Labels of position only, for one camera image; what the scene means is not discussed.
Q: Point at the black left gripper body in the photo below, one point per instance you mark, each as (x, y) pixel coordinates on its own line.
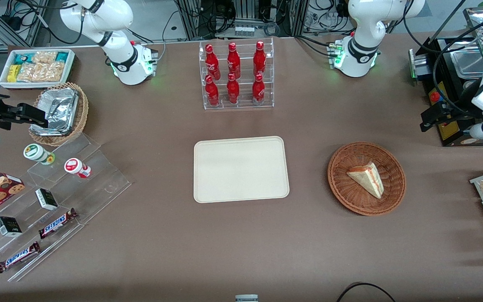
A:
(456, 110)

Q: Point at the triangular sandwich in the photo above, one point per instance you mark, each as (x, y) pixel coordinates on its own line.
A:
(368, 179)

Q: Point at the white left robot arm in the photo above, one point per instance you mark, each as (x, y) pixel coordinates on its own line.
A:
(359, 58)

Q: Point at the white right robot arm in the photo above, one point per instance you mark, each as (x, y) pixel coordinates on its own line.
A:
(126, 63)

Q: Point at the light tan wicker basket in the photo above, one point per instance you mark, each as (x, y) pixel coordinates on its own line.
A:
(83, 111)

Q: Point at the brown wicker basket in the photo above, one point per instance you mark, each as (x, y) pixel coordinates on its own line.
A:
(350, 197)

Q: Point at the beige plastic tray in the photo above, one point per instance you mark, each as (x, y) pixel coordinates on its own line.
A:
(241, 170)

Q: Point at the black hot food warmer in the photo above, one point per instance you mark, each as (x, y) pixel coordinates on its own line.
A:
(451, 136)

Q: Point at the aluminium foil container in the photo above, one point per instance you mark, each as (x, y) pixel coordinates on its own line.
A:
(59, 115)
(57, 92)

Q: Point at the green lid yogurt cup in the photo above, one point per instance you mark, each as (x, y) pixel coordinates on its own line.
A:
(35, 152)

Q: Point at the large clear cracker bag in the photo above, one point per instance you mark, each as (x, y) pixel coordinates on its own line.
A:
(40, 72)

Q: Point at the yellow snack packet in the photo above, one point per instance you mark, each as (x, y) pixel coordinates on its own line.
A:
(13, 73)

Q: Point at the green snack packet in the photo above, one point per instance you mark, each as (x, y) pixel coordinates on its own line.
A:
(22, 58)

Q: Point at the steel warmer pan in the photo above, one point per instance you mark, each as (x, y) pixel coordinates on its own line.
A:
(468, 61)

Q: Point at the small clear cracker bag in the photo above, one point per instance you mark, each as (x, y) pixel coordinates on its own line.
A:
(44, 56)

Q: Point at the white rectangular snack bin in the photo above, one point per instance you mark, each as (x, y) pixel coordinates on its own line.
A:
(70, 67)

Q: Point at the teal snack packet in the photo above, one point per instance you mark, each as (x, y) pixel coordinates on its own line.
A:
(61, 57)

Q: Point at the red lid yogurt cup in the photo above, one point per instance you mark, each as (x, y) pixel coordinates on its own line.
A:
(74, 166)

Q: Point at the small black carton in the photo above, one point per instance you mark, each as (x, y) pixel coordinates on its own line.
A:
(47, 199)
(9, 226)

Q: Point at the clear acrylic stepped display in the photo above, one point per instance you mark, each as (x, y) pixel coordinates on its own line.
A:
(99, 176)

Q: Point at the Snickers chocolate bar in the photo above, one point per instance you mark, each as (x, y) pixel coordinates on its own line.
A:
(17, 256)
(57, 223)

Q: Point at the red cola bottle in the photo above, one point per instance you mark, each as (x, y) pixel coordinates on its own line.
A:
(212, 92)
(233, 61)
(211, 63)
(232, 90)
(259, 59)
(258, 89)

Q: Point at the clear acrylic bottle rack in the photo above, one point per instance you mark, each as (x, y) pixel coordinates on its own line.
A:
(245, 105)

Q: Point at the grey connector block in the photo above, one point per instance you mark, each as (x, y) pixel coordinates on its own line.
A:
(244, 31)

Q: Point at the small grey device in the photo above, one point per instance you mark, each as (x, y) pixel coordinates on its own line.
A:
(246, 298)

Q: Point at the aluminium equipment frame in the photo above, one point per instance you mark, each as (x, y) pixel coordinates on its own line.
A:
(241, 12)

